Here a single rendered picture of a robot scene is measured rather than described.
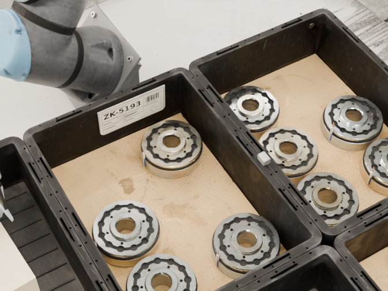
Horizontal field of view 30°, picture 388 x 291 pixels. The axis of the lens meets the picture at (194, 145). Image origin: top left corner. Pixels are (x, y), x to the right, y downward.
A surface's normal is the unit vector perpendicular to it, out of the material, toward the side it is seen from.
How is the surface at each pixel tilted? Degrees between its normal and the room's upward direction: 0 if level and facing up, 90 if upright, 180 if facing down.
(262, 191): 90
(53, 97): 0
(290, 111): 0
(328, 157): 0
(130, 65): 49
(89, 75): 72
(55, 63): 81
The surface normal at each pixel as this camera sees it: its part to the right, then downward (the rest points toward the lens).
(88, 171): 0.02, -0.62
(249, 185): -0.86, 0.39
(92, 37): 0.43, -0.62
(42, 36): 0.25, 0.41
